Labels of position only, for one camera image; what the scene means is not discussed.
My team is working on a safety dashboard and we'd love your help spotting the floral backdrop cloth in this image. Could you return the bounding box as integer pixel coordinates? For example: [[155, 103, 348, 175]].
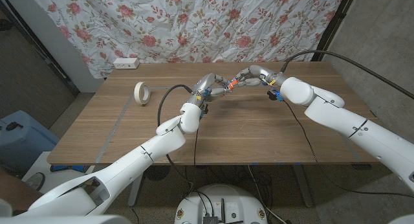
[[27, 0, 347, 79]]

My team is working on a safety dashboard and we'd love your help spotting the blue plastic bin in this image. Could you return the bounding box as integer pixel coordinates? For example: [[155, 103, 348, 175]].
[[0, 109, 61, 175]]

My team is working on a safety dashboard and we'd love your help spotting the person bare leg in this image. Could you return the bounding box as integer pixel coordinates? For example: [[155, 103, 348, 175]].
[[0, 167, 43, 212]]

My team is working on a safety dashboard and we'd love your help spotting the white power strip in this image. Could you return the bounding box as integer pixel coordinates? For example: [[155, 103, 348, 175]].
[[113, 57, 140, 70]]

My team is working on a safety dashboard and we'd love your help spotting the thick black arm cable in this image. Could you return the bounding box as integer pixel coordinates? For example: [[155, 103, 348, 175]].
[[157, 84, 195, 199], [279, 50, 414, 100]]

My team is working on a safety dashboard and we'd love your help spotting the masking tape roll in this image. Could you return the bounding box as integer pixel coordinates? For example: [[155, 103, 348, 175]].
[[133, 81, 151, 106]]

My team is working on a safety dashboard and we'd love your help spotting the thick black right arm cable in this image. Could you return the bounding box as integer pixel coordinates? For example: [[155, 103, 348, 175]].
[[279, 50, 414, 100]]

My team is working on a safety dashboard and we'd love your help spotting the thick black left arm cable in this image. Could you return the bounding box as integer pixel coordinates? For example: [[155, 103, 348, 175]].
[[157, 84, 195, 199]]

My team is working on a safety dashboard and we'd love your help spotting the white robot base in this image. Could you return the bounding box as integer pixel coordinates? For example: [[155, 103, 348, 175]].
[[174, 184, 268, 224]]

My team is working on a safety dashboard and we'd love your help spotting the white floor cable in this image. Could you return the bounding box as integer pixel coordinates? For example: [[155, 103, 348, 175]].
[[247, 165, 287, 224]]

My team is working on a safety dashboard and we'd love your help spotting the white table leg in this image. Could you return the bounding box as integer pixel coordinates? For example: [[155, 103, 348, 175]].
[[292, 164, 314, 208], [127, 172, 145, 207]]

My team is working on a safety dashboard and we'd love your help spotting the black round grille disc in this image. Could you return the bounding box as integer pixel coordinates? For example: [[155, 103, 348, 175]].
[[144, 165, 171, 181]]

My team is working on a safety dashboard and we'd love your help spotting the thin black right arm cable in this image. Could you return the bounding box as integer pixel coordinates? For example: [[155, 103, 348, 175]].
[[283, 99, 414, 199]]

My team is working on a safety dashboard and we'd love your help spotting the black backdrop stand pole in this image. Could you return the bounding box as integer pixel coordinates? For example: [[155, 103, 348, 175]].
[[310, 0, 358, 62]]

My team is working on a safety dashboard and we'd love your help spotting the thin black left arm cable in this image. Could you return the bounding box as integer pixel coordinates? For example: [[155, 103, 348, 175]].
[[193, 128, 199, 168]]

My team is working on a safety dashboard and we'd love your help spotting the white sneaker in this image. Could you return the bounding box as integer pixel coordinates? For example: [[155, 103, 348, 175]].
[[25, 172, 46, 191]]

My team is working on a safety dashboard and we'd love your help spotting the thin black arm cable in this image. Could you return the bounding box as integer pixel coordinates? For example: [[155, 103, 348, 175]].
[[193, 128, 199, 168], [283, 99, 414, 199]]

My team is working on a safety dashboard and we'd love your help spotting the black floor cable tangle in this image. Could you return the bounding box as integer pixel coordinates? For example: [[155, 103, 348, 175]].
[[184, 165, 272, 218]]

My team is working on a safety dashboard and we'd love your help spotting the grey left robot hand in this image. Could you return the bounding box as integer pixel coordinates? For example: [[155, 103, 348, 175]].
[[189, 73, 234, 110]]

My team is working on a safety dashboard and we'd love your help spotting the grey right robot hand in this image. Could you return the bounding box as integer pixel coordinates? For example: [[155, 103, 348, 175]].
[[231, 64, 289, 89]]

